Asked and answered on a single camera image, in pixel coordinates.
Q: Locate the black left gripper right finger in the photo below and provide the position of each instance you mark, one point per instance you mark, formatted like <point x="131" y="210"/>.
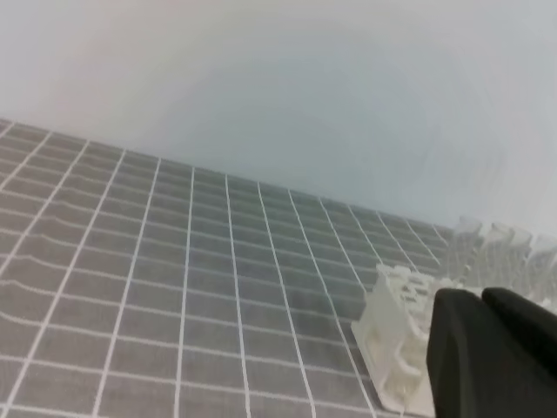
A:
<point x="533" y="328"/>

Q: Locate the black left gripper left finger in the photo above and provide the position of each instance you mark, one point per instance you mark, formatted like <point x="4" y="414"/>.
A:
<point x="471" y="359"/>

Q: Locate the white test tube rack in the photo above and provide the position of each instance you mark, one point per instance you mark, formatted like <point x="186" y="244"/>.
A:
<point x="393" y="333"/>

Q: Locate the grey checked tablecloth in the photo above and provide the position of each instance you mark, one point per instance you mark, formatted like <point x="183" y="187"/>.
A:
<point x="136" y="286"/>

